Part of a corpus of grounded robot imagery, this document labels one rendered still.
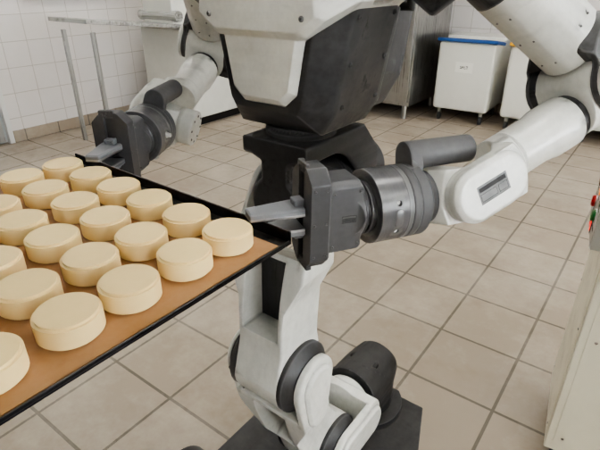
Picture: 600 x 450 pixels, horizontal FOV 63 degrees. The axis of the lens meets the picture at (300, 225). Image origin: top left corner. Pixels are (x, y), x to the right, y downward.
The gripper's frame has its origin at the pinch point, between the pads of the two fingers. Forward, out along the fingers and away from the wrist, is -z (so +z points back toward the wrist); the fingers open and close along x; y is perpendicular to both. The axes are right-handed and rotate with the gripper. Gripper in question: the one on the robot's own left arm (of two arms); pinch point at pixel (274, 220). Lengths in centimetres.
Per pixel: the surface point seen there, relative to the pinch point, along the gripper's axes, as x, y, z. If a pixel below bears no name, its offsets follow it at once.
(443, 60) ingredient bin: -43, -347, 291
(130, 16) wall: -12, -493, 28
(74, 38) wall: -28, -461, -25
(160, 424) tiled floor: -105, -74, -13
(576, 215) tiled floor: -101, -136, 239
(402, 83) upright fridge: -64, -358, 256
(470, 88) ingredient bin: -65, -323, 307
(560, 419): -83, -16, 88
